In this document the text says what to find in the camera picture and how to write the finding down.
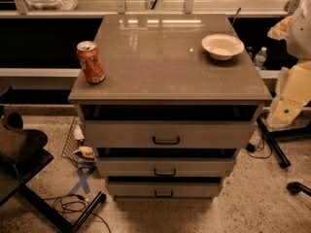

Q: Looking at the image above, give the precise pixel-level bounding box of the black table leg frame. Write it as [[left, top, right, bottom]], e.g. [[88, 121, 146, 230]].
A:
[[0, 150, 106, 233]]

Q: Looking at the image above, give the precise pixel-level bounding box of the white paper bowl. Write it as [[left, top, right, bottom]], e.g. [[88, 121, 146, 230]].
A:
[[201, 34, 244, 61]]

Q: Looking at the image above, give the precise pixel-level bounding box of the grey top drawer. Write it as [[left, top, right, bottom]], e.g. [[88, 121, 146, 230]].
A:
[[85, 121, 257, 149]]

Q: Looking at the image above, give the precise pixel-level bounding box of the blue tape cross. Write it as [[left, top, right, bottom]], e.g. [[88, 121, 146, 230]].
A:
[[69, 168, 95, 194]]

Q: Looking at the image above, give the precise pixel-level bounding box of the black caster foot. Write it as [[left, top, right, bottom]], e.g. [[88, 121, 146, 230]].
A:
[[287, 182, 311, 196]]

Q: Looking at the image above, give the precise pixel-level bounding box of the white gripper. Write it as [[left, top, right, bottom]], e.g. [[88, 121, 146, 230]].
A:
[[267, 61, 311, 127]]

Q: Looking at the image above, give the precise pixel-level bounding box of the grey bottom drawer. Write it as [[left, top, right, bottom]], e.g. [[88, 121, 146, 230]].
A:
[[107, 183, 222, 198]]

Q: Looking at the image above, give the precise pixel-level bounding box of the grey middle drawer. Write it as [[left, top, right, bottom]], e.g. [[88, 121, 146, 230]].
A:
[[96, 157, 235, 178]]

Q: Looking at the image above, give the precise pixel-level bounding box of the clear water bottle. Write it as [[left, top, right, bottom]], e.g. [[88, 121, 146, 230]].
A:
[[254, 47, 267, 70]]

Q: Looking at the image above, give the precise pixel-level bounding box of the black stand leg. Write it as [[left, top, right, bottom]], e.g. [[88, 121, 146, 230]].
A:
[[257, 117, 311, 169]]

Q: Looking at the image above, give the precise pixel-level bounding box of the orange soda can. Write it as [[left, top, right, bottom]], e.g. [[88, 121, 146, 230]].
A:
[[77, 41, 105, 83]]

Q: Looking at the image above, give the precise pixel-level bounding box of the black floor cable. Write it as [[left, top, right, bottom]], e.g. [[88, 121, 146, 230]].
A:
[[43, 193, 112, 233]]

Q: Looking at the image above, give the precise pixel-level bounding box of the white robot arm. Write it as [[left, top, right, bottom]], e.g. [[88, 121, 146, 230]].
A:
[[266, 0, 311, 128]]

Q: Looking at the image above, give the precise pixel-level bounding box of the wire mesh basket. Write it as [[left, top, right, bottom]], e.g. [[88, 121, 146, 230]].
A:
[[61, 117, 85, 167]]

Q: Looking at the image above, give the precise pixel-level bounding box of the brown chair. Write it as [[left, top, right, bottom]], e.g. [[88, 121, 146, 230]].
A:
[[0, 113, 48, 166]]

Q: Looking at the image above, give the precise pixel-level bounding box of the grey drawer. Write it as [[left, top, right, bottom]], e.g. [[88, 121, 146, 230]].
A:
[[85, 121, 257, 149], [96, 157, 235, 178], [107, 183, 222, 198]]

